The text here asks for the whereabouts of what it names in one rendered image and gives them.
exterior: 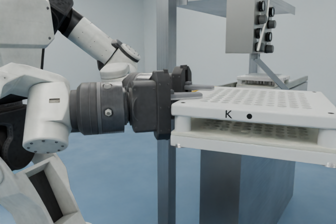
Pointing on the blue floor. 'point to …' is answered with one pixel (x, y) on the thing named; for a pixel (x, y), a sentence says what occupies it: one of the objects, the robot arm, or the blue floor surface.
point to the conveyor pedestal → (243, 188)
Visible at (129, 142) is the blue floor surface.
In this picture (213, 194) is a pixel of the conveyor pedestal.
